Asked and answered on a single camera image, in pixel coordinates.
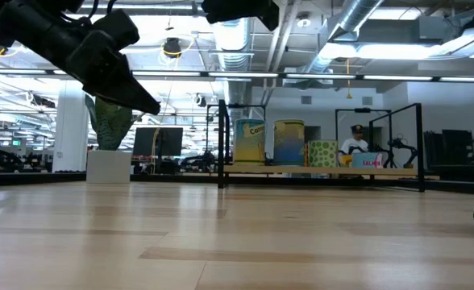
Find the black background robot arm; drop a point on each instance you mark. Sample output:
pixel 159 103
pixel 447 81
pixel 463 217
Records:
pixel 402 147

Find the wooden shelf with black frame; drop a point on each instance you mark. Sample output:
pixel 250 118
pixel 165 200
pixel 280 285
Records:
pixel 321 171

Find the tall blue peas can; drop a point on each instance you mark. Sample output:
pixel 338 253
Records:
pixel 288 143

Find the white plant pot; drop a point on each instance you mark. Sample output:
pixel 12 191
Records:
pixel 108 167

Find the salmon box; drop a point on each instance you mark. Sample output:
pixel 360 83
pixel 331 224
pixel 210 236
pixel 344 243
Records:
pixel 368 160

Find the green snake plant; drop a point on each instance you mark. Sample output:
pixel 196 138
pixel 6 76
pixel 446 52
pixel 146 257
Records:
pixel 110 125

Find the white structural column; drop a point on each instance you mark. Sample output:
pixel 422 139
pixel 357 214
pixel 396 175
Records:
pixel 69 129

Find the person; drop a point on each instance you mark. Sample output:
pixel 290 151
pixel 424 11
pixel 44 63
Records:
pixel 356 143

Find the tall carrots can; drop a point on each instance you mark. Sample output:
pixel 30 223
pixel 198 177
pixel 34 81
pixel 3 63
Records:
pixel 249 141

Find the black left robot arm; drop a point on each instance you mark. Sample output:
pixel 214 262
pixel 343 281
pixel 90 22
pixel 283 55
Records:
pixel 27 28

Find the silver ventilation duct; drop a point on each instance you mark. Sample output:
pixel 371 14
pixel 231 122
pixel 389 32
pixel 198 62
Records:
pixel 233 40
pixel 354 20

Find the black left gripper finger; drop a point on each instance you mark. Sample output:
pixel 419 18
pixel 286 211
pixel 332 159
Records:
pixel 128 92

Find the long ceiling light bar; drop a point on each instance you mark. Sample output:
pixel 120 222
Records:
pixel 241 74

